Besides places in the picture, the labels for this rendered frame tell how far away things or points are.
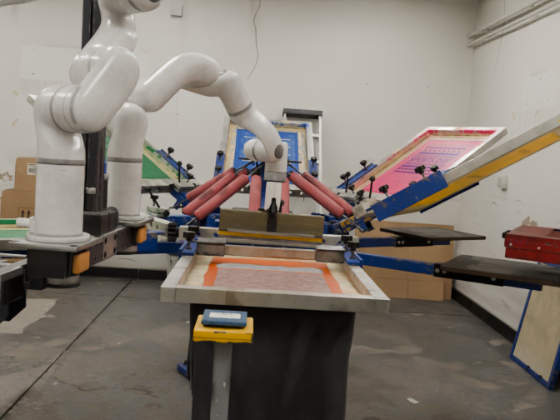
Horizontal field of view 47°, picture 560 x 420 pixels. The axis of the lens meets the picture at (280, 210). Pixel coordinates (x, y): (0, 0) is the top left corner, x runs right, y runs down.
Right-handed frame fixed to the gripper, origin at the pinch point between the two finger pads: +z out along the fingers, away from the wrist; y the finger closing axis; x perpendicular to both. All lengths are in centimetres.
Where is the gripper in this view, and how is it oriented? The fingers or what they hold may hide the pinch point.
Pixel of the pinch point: (271, 225)
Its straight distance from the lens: 220.8
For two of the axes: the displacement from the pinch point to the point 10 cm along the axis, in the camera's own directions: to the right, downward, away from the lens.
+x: 10.0, 0.7, 0.4
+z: -0.7, 9.9, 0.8
